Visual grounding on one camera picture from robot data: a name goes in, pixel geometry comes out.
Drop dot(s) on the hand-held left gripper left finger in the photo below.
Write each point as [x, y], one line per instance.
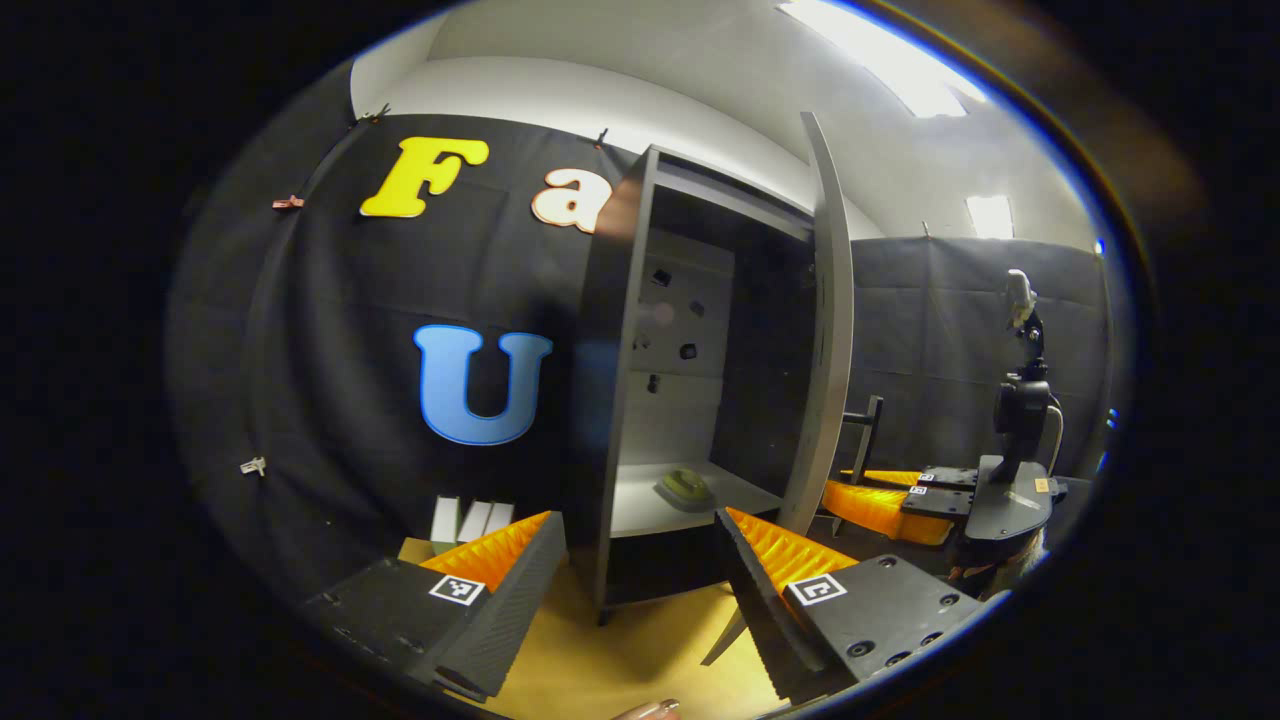
[510, 610]

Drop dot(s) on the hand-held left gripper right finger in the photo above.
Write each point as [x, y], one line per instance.
[760, 610]

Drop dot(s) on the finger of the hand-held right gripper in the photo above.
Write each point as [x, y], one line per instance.
[940, 477]
[880, 510]

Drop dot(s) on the beige cabinet door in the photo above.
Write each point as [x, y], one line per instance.
[830, 350]

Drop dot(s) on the grey cabinet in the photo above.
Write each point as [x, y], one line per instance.
[610, 400]

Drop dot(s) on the small ceiling light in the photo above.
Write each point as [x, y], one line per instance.
[990, 216]

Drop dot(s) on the white clip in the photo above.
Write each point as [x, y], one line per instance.
[253, 466]

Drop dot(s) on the black backdrop cloth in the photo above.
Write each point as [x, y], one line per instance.
[330, 350]

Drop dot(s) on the long ceiling light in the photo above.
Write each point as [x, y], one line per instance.
[885, 55]

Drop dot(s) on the orange clip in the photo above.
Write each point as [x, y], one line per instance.
[288, 202]

